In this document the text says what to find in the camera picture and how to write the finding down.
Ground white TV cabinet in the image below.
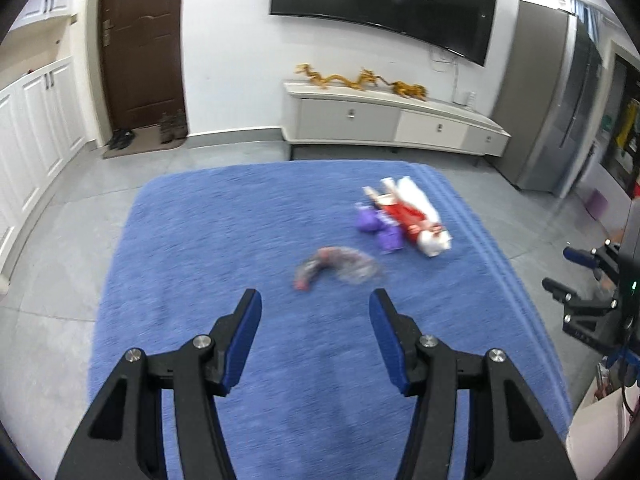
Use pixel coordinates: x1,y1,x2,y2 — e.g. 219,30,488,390
281,81,511,157

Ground blue gloved right hand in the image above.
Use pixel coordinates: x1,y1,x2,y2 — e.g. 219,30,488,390
604,341,639,387

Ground purple wrapper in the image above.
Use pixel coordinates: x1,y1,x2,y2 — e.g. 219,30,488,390
376,210,404,254
355,203,383,233

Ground clear plastic bag red handle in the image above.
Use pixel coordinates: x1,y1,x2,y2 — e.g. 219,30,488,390
294,246,382,290

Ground grey refrigerator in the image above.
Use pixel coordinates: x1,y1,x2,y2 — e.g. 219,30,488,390
491,1,602,195

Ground brown shoes pair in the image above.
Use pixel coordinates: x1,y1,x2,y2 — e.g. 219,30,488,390
160,110,189,144

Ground brown entrance door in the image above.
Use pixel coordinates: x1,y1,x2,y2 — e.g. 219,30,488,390
99,0,184,129

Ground white wall cupboards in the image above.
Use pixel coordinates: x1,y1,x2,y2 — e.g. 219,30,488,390
1,0,87,280

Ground blue carpet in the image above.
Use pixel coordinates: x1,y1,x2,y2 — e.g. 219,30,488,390
88,160,572,479

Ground black shoes pair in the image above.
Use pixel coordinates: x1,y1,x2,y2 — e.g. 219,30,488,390
106,129,136,151

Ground golden dragon ornament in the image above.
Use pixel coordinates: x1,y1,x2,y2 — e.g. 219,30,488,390
295,63,427,102

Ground red white paper bag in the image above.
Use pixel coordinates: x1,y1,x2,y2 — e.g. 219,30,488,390
362,177,452,258

